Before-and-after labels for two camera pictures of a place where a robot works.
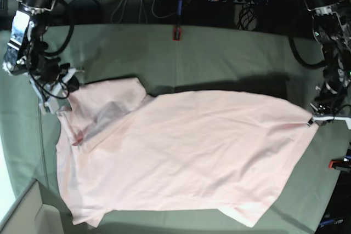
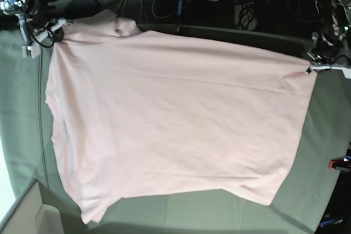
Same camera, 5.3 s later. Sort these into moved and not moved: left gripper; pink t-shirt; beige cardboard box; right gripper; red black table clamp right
Moved: left gripper; right gripper
Not moved: pink t-shirt; beige cardboard box; red black table clamp right
